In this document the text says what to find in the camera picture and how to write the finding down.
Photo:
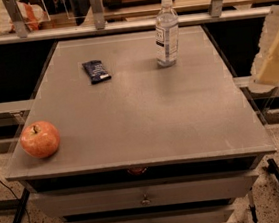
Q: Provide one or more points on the metal guard rail frame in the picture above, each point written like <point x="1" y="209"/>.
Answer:
<point x="191" y="12"/>

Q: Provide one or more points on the grey drawer cabinet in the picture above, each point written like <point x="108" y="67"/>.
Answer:
<point x="185" y="122"/>

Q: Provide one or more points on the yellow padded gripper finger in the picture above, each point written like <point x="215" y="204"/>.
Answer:
<point x="265" y="66"/>

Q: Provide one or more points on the top grey drawer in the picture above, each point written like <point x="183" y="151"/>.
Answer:
<point x="213" y="188"/>

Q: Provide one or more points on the small red object under top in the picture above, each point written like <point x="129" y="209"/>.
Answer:
<point x="137" y="171"/>

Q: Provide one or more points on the middle grey drawer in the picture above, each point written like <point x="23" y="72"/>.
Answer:
<point x="148" y="222"/>

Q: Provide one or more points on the red apple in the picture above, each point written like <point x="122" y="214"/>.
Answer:
<point x="40" y="139"/>

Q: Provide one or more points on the clear plastic water bottle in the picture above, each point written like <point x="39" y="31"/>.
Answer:
<point x="167" y="34"/>

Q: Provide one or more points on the dark blue snack packet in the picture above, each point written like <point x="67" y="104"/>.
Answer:
<point x="96" y="71"/>

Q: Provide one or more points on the white and orange bag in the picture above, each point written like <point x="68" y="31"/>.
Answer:
<point x="24" y="17"/>

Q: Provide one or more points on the grey drawer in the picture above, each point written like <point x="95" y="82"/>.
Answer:
<point x="213" y="188"/>
<point x="148" y="222"/>

